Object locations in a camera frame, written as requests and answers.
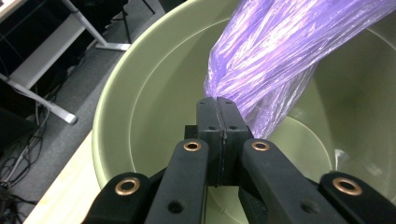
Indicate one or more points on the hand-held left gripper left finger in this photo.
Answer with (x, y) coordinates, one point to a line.
(186, 186)

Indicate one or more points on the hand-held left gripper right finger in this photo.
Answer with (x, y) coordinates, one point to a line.
(267, 186)

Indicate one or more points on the green plastic trash bin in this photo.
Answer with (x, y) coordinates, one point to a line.
(162, 102)

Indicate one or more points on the purple plastic trash bag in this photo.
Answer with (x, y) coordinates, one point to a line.
(267, 62)

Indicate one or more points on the black stand legs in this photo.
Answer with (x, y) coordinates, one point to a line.
(127, 25)

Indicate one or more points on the dark cabinet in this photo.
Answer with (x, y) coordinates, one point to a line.
(15, 129)

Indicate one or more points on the white metal desk frame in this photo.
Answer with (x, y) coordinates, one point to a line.
(46, 54)

